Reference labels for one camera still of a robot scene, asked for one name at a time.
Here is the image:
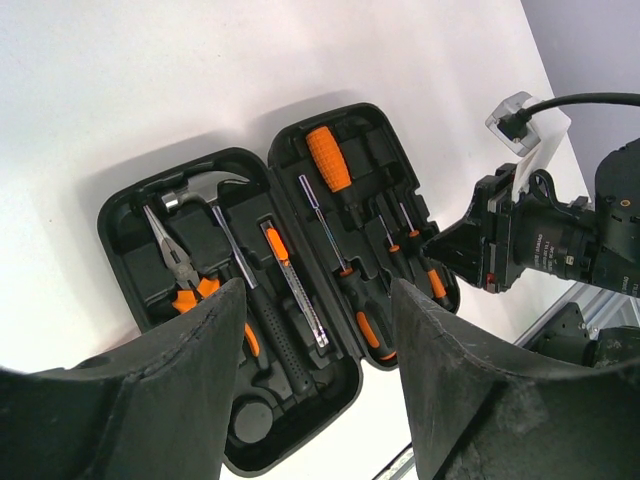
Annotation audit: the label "black handle claw hammer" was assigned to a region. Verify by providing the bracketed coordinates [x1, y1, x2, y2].
[160, 168, 316, 396]

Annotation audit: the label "right camera black cable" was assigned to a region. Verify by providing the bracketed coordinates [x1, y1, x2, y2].
[494, 91, 640, 141]

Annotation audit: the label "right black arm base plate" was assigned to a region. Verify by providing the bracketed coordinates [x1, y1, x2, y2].
[524, 318, 639, 368]

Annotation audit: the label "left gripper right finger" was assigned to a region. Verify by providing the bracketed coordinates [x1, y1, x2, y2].
[391, 280, 639, 479]

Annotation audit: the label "small precision screwdriver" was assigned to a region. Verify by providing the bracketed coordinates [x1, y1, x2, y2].
[399, 202, 452, 310]
[378, 213, 415, 283]

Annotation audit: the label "orange handle needle-nose pliers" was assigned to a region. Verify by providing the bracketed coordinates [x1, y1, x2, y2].
[142, 203, 262, 359]

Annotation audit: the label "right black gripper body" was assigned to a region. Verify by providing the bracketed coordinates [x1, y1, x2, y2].
[480, 144, 639, 298]

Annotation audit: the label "black handle nut driver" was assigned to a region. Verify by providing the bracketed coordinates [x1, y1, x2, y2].
[298, 174, 396, 362]

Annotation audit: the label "orange handle screwdriver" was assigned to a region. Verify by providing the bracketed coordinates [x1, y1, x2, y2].
[305, 126, 364, 230]

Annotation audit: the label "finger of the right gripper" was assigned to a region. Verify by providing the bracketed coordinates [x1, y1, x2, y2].
[423, 192, 488, 288]

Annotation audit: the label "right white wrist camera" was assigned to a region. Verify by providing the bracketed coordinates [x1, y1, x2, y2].
[485, 91, 571, 202]

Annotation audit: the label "black plastic tool case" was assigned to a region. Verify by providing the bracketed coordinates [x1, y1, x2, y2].
[97, 103, 461, 478]

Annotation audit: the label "aluminium front rail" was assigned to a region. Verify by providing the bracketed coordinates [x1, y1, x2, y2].
[372, 279, 640, 480]

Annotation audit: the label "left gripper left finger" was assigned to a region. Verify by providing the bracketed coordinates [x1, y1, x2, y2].
[1, 280, 246, 479]

